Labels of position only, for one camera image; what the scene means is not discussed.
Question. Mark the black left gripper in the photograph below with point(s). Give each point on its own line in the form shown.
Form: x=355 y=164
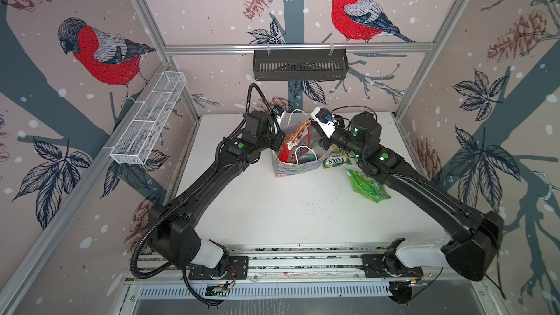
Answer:
x=278 y=138

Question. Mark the horizontal aluminium frame bar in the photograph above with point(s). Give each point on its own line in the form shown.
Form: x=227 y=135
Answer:
x=384 y=47

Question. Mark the white wire mesh shelf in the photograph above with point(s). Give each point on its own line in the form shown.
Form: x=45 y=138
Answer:
x=138 y=140

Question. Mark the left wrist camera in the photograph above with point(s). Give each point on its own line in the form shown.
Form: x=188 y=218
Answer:
x=278 y=112

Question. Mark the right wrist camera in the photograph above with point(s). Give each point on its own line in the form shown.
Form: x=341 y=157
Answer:
x=325 y=123

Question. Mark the colourful paper gift bag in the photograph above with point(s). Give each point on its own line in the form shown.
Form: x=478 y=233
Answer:
x=309 y=158

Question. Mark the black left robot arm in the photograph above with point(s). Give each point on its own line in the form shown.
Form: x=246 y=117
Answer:
x=171 y=227

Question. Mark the red cookie snack packet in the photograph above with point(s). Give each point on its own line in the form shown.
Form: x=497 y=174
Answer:
x=299 y=137

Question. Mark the black perforated wall basket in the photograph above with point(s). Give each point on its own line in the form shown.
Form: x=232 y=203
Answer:
x=300 y=65

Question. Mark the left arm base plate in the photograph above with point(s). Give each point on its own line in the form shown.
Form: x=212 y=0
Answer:
x=229 y=268

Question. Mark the bright green snack bag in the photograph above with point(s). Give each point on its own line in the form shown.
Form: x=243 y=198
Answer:
x=367 y=187

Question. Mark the yellow green candy bag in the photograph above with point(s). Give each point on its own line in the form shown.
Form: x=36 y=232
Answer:
x=336 y=158

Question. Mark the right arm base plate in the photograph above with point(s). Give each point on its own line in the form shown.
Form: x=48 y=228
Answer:
x=376 y=266

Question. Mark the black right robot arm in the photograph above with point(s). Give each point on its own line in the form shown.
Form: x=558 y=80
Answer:
x=475 y=236

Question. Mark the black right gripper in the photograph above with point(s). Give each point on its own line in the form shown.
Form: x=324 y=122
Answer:
x=327 y=142

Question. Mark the aluminium mounting rail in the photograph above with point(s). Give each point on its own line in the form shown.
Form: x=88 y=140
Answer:
x=320 y=261

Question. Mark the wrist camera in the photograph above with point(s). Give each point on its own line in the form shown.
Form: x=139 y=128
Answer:
x=278 y=112
x=325 y=123

